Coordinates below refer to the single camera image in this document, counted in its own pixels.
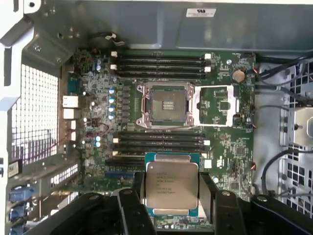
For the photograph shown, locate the teal rear port connector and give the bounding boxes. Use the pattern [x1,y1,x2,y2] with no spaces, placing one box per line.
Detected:
[67,77,81,95]

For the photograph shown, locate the grey internal cable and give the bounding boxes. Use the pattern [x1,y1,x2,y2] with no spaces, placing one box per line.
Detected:
[262,148,313,195]

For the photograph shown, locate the CPU socket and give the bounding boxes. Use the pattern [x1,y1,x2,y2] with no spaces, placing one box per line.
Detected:
[135,82,196,129]

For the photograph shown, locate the black cable with white plug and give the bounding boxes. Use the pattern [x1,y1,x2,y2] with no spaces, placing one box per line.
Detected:
[88,31,126,47]

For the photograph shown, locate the black expansion slot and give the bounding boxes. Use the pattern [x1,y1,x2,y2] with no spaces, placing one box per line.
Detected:
[105,158,146,169]

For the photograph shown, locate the silver rear port block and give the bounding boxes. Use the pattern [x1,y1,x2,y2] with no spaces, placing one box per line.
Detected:
[62,95,79,109]
[63,108,76,120]

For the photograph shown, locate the blue expansion slot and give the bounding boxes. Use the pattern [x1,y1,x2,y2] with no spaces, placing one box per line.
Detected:
[105,172,134,179]

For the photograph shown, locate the round coin battery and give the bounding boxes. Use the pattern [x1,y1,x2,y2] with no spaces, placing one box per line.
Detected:
[231,69,246,83]

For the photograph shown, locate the silver CPU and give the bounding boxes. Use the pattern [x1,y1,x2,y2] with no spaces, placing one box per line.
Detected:
[144,151,201,217]

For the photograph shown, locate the green motherboard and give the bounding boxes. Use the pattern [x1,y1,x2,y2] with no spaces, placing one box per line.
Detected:
[61,47,257,226]

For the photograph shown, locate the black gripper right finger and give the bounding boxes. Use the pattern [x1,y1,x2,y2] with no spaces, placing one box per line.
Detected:
[199,172,313,235]

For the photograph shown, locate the black RAM slot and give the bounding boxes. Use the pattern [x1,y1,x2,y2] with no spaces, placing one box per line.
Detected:
[113,137,211,144]
[114,72,207,80]
[112,143,208,150]
[111,51,212,60]
[114,131,208,138]
[111,60,212,67]
[112,149,208,158]
[111,64,212,73]

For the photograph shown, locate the white case wall label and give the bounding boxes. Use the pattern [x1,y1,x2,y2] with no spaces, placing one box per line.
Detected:
[185,8,217,18]

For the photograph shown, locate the black PC case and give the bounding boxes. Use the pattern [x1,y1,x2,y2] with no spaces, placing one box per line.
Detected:
[0,0,313,235]

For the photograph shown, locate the grey drive cage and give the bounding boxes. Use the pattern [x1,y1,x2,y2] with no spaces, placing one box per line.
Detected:
[254,56,313,217]

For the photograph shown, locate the blue card retainer clip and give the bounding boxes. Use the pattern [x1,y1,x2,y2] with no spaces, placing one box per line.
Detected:
[9,186,32,201]
[10,207,26,220]
[10,225,25,235]

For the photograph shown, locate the black internal cable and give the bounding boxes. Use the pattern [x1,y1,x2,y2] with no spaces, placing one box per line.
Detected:
[254,55,313,77]

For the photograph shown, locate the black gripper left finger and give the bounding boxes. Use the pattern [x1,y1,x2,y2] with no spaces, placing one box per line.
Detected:
[23,171,157,235]

